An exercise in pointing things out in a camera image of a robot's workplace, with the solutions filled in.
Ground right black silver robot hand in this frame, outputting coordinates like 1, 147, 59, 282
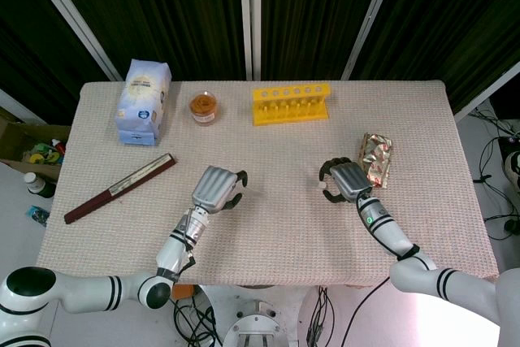
318, 156, 373, 205

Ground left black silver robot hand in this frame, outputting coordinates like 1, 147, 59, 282
190, 165, 250, 215

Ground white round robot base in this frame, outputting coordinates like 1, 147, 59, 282
197, 283, 327, 347

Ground yellow plastic test tube rack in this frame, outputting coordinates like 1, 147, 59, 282
251, 83, 332, 127

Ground gold red foil snack packet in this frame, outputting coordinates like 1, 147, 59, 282
356, 132, 395, 191

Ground clear jar with orange contents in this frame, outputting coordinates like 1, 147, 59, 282
187, 90, 220, 126

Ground dark red folded fan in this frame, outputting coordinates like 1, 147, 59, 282
63, 152, 179, 227

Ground small orange block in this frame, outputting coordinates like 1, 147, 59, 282
171, 284, 194, 301

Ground blue white paper bag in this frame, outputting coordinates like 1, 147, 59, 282
115, 58, 173, 148

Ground white black device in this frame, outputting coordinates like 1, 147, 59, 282
502, 150, 520, 186

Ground dark green folding screen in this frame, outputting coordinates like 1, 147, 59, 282
0, 0, 520, 128

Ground dark bottle with white cap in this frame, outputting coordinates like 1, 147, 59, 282
24, 171, 56, 200

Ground small blue packet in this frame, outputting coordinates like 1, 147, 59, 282
25, 205, 51, 227

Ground cardboard box with toys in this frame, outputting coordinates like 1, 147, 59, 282
0, 116, 72, 182

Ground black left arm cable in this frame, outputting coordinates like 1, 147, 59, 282
182, 216, 198, 273

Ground black tangled cables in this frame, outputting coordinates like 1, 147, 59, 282
173, 297, 223, 347

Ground hanging black cable bundle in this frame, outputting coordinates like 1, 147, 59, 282
305, 284, 339, 347

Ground black floor cables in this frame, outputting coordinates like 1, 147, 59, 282
470, 106, 520, 242

